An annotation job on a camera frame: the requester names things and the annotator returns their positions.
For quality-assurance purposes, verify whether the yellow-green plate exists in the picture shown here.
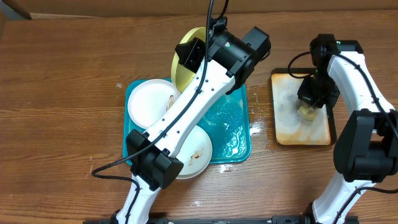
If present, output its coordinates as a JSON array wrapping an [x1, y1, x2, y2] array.
[[171, 27, 206, 93]]

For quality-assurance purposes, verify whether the yellow sponge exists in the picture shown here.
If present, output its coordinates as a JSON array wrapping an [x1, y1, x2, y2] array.
[[298, 105, 316, 121]]

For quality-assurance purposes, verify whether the white plate with sauce streak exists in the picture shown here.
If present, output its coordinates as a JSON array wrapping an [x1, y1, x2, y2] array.
[[126, 79, 180, 129]]

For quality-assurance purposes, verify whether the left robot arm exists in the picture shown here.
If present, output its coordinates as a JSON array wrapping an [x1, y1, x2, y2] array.
[[113, 27, 271, 223]]

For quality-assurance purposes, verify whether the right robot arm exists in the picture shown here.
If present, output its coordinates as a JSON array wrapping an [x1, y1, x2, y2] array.
[[297, 34, 397, 224]]

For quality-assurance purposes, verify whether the black tray with soapy water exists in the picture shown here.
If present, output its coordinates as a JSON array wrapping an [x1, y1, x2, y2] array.
[[271, 68, 337, 146]]

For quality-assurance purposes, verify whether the teal plastic tray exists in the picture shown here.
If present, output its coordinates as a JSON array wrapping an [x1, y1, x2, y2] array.
[[123, 77, 252, 166]]

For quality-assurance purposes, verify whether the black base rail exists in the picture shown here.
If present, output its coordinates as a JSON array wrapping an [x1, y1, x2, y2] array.
[[83, 213, 360, 224]]

